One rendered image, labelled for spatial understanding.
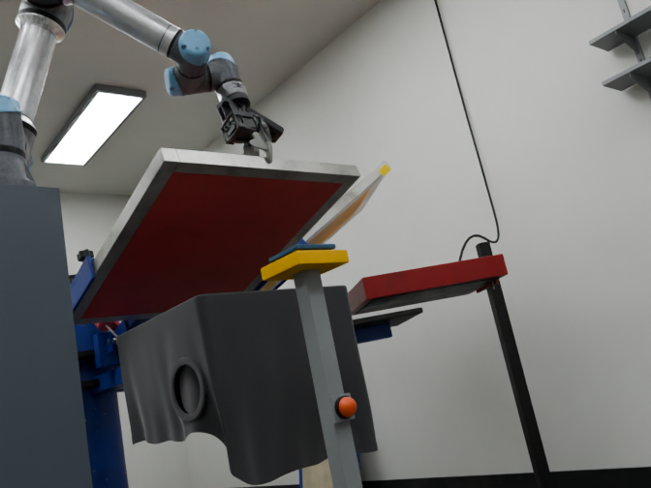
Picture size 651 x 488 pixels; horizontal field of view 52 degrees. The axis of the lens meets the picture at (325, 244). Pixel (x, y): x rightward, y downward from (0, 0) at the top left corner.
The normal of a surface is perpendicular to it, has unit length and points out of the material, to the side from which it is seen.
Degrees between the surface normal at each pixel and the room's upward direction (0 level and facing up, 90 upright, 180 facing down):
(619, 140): 90
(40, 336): 90
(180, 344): 92
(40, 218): 90
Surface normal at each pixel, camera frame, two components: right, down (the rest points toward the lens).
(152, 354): -0.76, 0.04
